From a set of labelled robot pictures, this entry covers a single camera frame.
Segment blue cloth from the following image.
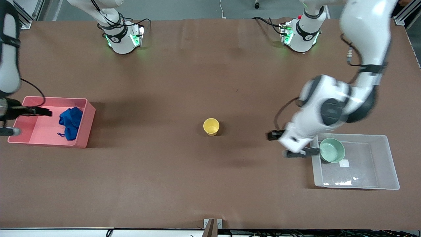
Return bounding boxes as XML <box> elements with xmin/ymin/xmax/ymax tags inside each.
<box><xmin>58</xmin><ymin>107</ymin><xmax>83</xmax><ymax>141</ymax></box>

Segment pale green bowl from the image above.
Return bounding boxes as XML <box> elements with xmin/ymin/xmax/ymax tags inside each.
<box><xmin>319</xmin><ymin>138</ymin><xmax>346</xmax><ymax>163</ymax></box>

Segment yellow cup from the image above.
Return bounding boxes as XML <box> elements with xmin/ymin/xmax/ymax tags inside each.
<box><xmin>203</xmin><ymin>118</ymin><xmax>220</xmax><ymax>136</ymax></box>

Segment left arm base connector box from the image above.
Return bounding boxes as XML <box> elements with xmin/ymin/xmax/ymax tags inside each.
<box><xmin>279</xmin><ymin>22</ymin><xmax>294</xmax><ymax>45</ymax></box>

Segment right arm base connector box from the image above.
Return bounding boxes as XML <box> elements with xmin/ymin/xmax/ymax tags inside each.
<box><xmin>131</xmin><ymin>24</ymin><xmax>145</xmax><ymax>47</ymax></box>

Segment pink plastic bin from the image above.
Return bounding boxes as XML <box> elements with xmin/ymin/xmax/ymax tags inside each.
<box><xmin>7</xmin><ymin>96</ymin><xmax>96</xmax><ymax>148</ymax></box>

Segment clear plastic bin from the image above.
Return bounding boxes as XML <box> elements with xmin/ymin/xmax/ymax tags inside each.
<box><xmin>310</xmin><ymin>133</ymin><xmax>400</xmax><ymax>190</ymax></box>

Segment brown paper table cover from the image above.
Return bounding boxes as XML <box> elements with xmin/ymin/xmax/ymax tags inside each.
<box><xmin>0</xmin><ymin>18</ymin><xmax>421</xmax><ymax>230</ymax></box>

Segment metal table edge bracket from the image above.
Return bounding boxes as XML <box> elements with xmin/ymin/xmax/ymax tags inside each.
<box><xmin>203</xmin><ymin>219</ymin><xmax>223</xmax><ymax>237</ymax></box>

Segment black left arm base cable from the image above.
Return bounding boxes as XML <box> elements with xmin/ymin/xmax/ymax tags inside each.
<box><xmin>253</xmin><ymin>16</ymin><xmax>286</xmax><ymax>36</ymax></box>

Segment black arm base cable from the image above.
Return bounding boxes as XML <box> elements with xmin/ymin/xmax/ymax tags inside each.
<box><xmin>253</xmin><ymin>16</ymin><xmax>286</xmax><ymax>36</ymax></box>
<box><xmin>90</xmin><ymin>0</ymin><xmax>151</xmax><ymax>33</ymax></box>

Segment white table edge rail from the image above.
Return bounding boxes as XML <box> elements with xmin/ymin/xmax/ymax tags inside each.
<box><xmin>0</xmin><ymin>228</ymin><xmax>206</xmax><ymax>237</ymax></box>

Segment black right arm base cable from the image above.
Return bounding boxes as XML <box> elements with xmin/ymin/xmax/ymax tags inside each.
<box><xmin>90</xmin><ymin>0</ymin><xmax>151</xmax><ymax>33</ymax></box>

